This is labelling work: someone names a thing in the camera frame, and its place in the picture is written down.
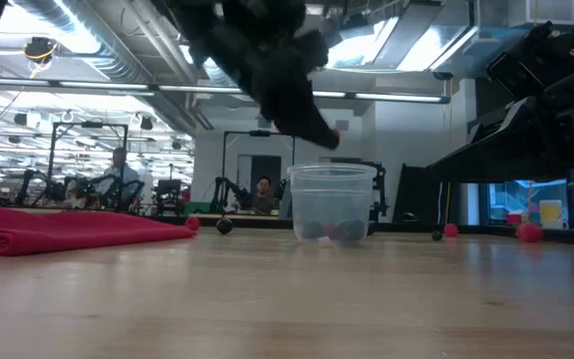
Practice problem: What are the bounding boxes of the black camera rig frame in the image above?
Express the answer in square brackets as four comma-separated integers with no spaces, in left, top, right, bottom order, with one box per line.
[49,121,130,213]
[221,130,297,215]

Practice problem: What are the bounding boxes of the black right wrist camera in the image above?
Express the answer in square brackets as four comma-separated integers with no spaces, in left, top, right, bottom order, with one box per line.
[485,22,560,104]

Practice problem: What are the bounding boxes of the red strawberry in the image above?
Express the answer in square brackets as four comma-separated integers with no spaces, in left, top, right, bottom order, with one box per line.
[515,221,544,244]

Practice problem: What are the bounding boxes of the clear plastic tub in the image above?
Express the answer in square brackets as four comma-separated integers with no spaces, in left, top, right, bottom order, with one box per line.
[286,163,379,247]

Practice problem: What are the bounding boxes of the yellow cup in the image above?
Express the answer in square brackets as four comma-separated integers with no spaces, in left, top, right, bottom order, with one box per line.
[539,198,565,229]

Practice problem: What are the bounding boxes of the black upright panels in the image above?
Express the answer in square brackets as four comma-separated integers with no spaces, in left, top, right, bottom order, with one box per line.
[396,163,460,225]

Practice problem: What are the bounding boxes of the long ceiling light strip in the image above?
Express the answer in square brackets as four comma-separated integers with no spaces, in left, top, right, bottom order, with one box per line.
[0,77,451,105]

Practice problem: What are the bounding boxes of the black equipment cart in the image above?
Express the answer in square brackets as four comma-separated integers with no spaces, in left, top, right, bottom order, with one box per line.
[366,160,389,223]

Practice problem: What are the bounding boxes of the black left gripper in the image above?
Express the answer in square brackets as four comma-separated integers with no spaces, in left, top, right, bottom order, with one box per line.
[186,4,341,150]

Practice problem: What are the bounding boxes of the large window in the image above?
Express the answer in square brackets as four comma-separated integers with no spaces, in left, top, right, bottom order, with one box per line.
[485,177,574,225]

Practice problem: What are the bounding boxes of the black ceiling camera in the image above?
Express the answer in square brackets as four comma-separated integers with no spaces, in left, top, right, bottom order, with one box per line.
[24,37,60,65]

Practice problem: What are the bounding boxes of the person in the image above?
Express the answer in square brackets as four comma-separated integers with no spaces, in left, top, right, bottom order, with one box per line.
[249,175,278,215]
[102,147,142,210]

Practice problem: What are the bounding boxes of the red folded cloth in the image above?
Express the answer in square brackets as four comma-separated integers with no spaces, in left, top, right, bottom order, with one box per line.
[0,202,197,258]

